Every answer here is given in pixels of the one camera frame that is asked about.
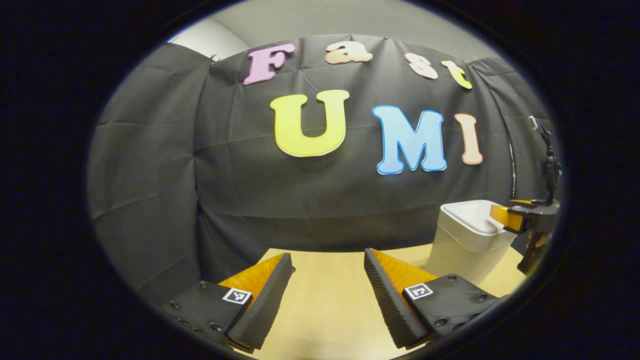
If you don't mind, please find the wooden desktop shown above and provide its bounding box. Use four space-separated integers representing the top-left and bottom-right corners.
235 245 526 360

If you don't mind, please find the white desktop garbage bin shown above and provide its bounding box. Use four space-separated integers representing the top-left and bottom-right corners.
425 200 518 286

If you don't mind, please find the black backdrop cloth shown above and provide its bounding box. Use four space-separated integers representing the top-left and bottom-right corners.
87 34 563 301

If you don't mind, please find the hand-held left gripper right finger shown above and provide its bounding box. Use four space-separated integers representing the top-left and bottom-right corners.
363 247 501 350

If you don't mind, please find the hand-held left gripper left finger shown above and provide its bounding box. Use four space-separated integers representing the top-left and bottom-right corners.
161 251 296 353

